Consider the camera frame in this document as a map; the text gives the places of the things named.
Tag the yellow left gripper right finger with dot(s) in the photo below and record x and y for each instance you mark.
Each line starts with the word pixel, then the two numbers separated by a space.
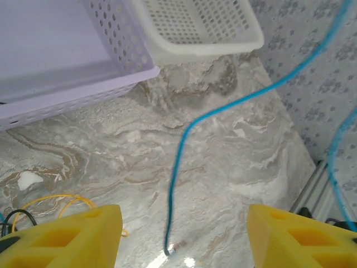
pixel 301 245

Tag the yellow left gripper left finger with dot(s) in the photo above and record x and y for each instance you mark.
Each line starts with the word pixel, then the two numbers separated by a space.
pixel 69 243

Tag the purple plastic basket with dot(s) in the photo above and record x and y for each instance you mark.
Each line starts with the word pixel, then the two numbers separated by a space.
pixel 55 42

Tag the white plastic basket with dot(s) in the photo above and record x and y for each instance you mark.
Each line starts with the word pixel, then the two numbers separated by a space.
pixel 195 22

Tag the aluminium table side rail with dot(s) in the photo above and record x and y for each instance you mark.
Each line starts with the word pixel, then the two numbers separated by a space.
pixel 315 190

